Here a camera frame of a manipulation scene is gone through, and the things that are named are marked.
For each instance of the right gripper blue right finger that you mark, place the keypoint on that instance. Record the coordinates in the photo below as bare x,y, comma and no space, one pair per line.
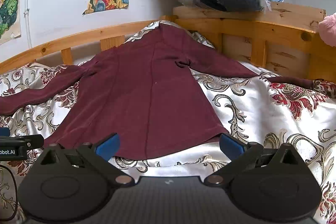
231,147

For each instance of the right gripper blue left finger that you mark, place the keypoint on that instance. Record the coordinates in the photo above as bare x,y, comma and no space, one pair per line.
108,147

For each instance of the maroon long-sleeve sweater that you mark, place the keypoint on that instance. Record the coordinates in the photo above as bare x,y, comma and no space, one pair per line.
143,91

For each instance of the pink fluffy cloth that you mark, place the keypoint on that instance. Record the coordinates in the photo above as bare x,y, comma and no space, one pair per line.
327,30

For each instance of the wooden bed frame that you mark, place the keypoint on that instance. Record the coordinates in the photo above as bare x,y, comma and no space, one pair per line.
283,40

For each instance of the white wall pipe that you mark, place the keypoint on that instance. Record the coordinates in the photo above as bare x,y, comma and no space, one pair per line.
27,24

